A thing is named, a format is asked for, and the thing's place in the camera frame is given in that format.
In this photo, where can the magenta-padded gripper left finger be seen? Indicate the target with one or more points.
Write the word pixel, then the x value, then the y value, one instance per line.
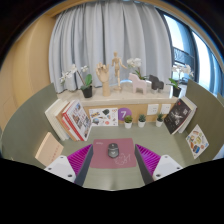
pixel 61 166

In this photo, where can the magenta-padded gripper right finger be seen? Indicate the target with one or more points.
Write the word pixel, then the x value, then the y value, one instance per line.
pixel 165 166

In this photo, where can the dark grey computer mouse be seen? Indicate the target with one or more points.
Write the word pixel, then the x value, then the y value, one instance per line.
pixel 113 150

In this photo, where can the pink mouse pad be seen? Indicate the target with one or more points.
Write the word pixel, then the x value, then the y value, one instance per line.
pixel 100 156

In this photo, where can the tan kraft book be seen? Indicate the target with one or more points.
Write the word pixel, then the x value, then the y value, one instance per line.
pixel 48 150

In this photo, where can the food sticker sheet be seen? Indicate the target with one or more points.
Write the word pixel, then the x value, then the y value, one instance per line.
pixel 197 141

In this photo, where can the spiky succulent white pot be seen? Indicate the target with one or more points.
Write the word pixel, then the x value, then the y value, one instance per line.
pixel 159 123

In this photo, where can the dark green succulent white pot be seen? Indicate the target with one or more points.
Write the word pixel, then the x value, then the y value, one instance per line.
pixel 141 124

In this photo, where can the cream books stack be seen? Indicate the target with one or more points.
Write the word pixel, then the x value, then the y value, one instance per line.
pixel 55 118

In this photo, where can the red and white magazine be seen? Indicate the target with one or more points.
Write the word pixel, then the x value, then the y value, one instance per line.
pixel 79 120

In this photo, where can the black cover book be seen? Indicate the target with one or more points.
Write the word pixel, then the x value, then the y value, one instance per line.
pixel 176 116

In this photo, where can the light green succulent white pot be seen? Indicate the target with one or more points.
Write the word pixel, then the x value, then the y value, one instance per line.
pixel 128 125

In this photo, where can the white books stack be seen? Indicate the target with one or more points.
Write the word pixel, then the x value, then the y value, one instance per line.
pixel 192 108

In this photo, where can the white cartoon sticker sheet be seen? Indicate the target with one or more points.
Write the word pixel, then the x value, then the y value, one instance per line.
pixel 104 117

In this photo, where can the purple round number sticker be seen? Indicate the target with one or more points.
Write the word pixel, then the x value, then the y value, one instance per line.
pixel 124 112

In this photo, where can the white orchid black pot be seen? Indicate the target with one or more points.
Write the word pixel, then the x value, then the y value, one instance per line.
pixel 87 91
pixel 134 62
pixel 176 91

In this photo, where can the cream desk ledge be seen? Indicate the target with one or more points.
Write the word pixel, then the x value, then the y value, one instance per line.
pixel 116 99

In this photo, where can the pink horse figure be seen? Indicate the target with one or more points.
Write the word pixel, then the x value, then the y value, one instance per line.
pixel 138 85

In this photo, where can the wooden hand model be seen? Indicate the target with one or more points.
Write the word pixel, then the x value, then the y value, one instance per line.
pixel 104 76

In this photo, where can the wooden artist mannequin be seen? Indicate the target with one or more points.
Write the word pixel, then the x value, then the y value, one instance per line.
pixel 117 66

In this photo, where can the grey curtain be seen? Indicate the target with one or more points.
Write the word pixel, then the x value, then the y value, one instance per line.
pixel 100 33

